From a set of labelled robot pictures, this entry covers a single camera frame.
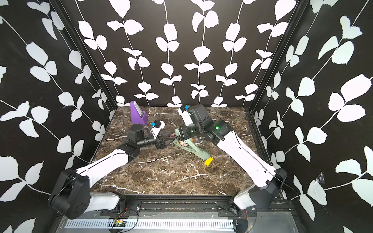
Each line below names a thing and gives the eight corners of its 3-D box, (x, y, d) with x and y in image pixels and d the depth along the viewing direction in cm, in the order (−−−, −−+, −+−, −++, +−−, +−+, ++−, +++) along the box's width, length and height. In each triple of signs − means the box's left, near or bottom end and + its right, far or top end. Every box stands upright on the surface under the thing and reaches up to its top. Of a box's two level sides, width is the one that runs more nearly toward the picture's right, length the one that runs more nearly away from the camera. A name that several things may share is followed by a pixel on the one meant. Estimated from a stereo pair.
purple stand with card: (133, 125, 112) (124, 107, 97) (135, 118, 116) (127, 100, 102) (146, 125, 112) (139, 107, 97) (148, 118, 117) (142, 100, 102)
